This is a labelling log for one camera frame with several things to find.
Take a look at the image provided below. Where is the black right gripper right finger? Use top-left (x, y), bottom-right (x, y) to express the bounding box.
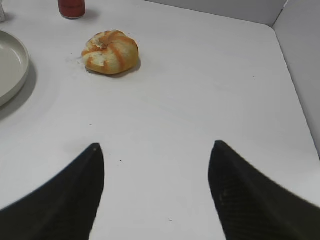
top-left (208, 140), bottom-right (320, 240)

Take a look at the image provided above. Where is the orange striped bread roll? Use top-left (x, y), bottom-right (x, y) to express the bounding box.
top-left (81, 30), bottom-right (139, 75)

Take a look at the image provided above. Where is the red soda can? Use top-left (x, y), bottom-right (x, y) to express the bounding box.
top-left (57, 0), bottom-right (86, 19)

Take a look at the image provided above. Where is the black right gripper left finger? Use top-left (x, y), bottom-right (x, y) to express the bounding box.
top-left (0, 143), bottom-right (105, 240)

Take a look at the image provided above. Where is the blue white milk carton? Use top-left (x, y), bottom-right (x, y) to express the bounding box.
top-left (0, 0), bottom-right (6, 23)

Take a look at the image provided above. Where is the beige round plate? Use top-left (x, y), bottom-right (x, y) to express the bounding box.
top-left (0, 31), bottom-right (30, 106)

